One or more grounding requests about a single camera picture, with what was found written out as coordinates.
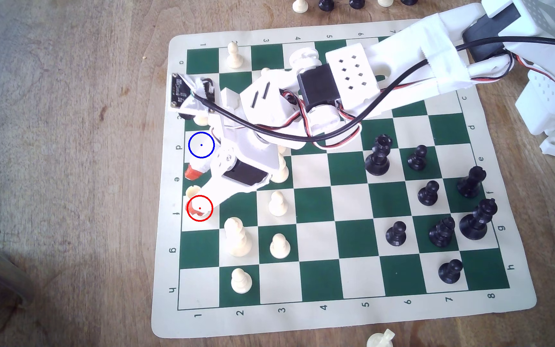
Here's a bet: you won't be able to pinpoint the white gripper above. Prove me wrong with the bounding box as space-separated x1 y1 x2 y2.
184 70 303 217

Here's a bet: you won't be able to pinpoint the white knight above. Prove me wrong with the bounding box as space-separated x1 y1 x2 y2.
366 329 396 347
185 185 213 222

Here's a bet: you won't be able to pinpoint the green and white chess mat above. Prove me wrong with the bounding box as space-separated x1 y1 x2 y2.
151 17 537 339

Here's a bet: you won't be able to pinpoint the white bishop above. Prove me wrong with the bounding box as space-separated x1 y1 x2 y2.
276 153 290 184

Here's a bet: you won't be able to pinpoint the black queen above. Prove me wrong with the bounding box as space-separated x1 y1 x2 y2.
365 134 394 176

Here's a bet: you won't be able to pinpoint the black pawn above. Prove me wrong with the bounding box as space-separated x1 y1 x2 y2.
438 259 463 284
385 221 407 247
418 180 440 206
407 145 429 172

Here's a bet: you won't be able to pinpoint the black knight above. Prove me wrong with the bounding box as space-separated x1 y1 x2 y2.
429 216 456 248

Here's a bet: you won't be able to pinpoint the black bishop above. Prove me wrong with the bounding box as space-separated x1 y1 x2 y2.
457 166 487 199

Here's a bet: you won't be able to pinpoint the black king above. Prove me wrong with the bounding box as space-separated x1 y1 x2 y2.
459 198 498 241

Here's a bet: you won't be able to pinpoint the small camera board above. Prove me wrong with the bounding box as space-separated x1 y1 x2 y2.
170 73 217 115

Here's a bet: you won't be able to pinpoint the red white black wrist wires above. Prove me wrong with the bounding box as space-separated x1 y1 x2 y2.
280 91 364 151

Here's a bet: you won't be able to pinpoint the black camera cable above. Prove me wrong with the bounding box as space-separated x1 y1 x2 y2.
192 36 555 143

